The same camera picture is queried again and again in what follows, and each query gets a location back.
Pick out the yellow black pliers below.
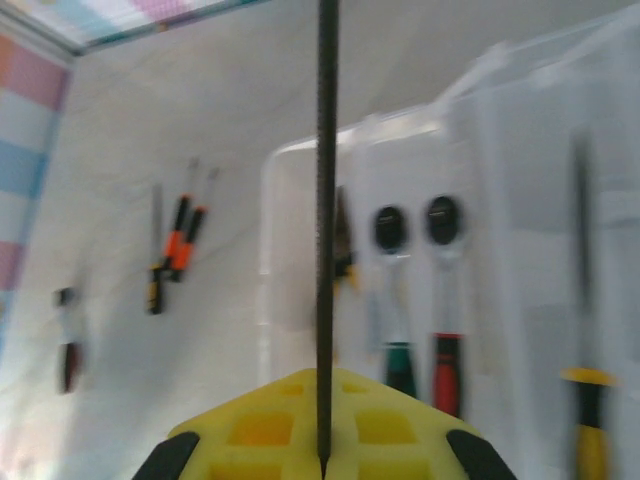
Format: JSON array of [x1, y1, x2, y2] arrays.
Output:
[[332, 185, 362, 301]]

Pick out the clear plastic tool box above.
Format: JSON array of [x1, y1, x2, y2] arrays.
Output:
[[257, 7, 640, 480]]

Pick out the yellow black screwdriver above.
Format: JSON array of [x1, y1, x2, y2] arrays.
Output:
[[558, 127, 622, 480], [146, 183, 169, 317]]

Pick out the long dark metal file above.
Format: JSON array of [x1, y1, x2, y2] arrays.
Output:
[[314, 0, 342, 469]]

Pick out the green handled ratchet wrench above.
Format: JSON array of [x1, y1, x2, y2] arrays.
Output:
[[367, 204, 419, 401]]

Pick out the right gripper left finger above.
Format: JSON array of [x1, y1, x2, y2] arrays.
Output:
[[130, 367, 324, 480]]

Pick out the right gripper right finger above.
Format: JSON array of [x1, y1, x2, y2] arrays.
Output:
[[322, 367, 519, 480]]

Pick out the aluminium frame post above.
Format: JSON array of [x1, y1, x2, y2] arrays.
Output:
[[0, 4, 86, 59]]

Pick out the orange black screwdriver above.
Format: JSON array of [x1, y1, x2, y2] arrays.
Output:
[[162, 157, 200, 274], [172, 167, 221, 285]]

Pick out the red handled screwdriver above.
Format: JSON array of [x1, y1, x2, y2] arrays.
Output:
[[55, 287, 87, 395]]

